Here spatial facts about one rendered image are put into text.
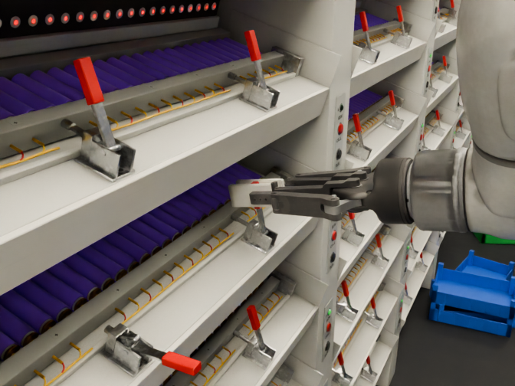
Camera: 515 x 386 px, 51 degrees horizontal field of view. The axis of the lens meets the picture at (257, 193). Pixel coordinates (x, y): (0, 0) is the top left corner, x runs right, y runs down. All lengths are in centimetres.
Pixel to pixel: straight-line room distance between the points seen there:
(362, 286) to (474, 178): 85
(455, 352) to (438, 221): 160
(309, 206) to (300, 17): 32
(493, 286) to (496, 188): 190
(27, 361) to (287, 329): 49
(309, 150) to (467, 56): 43
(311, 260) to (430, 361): 124
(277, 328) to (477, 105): 53
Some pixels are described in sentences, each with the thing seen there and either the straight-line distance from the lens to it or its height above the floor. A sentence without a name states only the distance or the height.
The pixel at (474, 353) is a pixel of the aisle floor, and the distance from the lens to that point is 219.
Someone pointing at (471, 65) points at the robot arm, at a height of 121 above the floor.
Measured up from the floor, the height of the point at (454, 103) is 83.
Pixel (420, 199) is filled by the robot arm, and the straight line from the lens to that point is 58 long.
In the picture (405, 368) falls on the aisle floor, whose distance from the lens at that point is 205.
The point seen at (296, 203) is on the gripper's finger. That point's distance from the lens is 62.
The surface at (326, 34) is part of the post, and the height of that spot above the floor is 120.
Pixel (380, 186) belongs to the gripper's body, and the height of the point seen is 106.
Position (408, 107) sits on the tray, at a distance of 152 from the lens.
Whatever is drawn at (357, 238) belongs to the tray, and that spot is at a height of 76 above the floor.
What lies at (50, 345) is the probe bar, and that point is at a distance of 52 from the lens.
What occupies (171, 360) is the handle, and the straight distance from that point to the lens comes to 50.
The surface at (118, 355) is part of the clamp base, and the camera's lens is 53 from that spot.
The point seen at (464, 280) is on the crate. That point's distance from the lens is 243.
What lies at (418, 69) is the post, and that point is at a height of 105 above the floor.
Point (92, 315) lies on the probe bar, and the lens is 54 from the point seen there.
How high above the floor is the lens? 127
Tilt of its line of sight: 22 degrees down
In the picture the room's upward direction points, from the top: straight up
